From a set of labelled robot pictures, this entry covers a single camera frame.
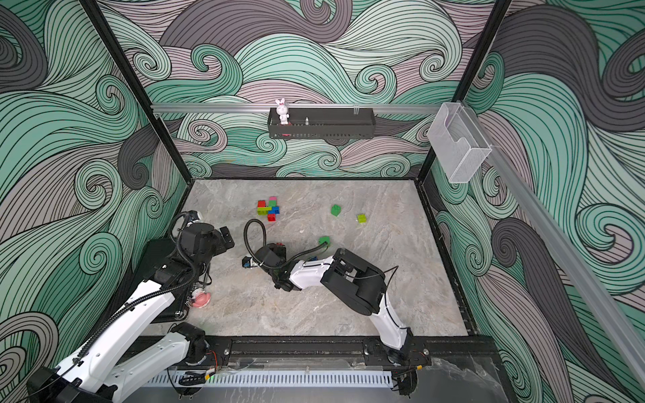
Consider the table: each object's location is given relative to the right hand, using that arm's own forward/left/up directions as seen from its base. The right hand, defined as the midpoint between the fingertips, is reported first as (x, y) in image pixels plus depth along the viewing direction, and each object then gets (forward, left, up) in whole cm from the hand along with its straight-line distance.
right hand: (273, 246), depth 92 cm
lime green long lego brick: (+19, +7, -3) cm, 21 cm away
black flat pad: (-7, +42, +3) cm, 42 cm away
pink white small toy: (-19, +22, -1) cm, 29 cm away
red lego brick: (+24, +9, -3) cm, 26 cm away
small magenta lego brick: (+28, +4, -4) cm, 28 cm away
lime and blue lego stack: (+15, -36, -4) cm, 39 cm away
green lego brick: (+19, -25, -3) cm, 32 cm away
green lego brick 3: (+24, +4, -4) cm, 25 cm away
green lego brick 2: (+6, -19, -5) cm, 21 cm away
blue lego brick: (+20, +2, -3) cm, 20 cm away
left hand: (-4, +15, +16) cm, 22 cm away
